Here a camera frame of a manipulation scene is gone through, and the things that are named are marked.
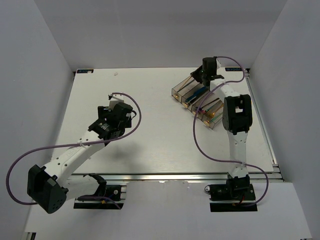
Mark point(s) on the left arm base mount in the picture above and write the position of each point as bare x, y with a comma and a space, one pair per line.
106, 196

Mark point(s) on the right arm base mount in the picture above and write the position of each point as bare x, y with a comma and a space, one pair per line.
232, 197

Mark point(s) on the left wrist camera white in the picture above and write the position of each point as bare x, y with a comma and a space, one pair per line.
115, 98

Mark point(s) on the right blue label sticker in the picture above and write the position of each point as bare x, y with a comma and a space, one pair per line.
233, 69

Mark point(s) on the left blue label sticker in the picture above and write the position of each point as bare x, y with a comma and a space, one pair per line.
85, 71

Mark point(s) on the blue knife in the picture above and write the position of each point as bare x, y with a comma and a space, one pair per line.
201, 90

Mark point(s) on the clear four-compartment organizer tray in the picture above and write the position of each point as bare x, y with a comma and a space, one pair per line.
182, 95

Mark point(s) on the iridescent fork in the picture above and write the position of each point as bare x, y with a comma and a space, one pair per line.
215, 116

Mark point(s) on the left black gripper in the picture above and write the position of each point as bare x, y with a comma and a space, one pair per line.
103, 112

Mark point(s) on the orange chopstick diagonal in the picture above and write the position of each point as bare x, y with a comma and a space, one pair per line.
185, 82

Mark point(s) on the aluminium table rail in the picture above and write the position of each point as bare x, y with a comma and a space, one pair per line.
196, 177

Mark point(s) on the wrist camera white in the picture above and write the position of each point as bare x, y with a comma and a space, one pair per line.
218, 63
115, 98

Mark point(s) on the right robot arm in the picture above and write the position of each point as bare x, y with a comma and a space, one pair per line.
237, 118

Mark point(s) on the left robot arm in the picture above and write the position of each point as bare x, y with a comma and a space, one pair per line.
49, 186

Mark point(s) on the black spoon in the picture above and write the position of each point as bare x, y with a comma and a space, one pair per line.
209, 103

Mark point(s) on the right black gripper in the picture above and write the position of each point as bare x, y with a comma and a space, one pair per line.
195, 74

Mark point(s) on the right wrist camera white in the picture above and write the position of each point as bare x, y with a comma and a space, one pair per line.
218, 63

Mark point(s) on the black knife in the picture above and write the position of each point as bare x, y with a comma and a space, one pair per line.
192, 98

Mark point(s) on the blue label sticker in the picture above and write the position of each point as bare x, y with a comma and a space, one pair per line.
85, 71
233, 69

